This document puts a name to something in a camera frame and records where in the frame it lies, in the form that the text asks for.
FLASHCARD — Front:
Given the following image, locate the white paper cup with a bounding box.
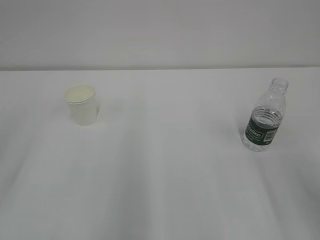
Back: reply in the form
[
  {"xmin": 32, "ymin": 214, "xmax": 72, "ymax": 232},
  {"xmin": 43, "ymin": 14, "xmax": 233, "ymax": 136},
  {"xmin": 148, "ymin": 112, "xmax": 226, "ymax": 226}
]
[{"xmin": 64, "ymin": 84, "xmax": 98, "ymax": 126}]

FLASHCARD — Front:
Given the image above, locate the clear bottle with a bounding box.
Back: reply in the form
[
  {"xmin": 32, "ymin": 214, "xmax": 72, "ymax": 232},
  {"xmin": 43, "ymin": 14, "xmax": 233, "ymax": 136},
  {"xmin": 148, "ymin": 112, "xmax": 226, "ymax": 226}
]
[{"xmin": 243, "ymin": 77, "xmax": 289, "ymax": 152}]

